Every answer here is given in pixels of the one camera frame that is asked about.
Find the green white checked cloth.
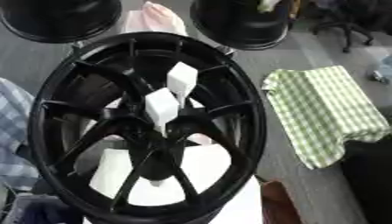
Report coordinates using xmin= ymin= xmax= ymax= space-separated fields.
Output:
xmin=260 ymin=65 xmax=392 ymax=171

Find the black spoked wheel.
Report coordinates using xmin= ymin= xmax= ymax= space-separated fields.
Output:
xmin=25 ymin=31 xmax=269 ymax=224

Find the person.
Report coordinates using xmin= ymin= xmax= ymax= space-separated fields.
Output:
xmin=0 ymin=77 xmax=42 ymax=191

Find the black office chair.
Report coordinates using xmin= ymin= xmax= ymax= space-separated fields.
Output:
xmin=309 ymin=0 xmax=377 ymax=54

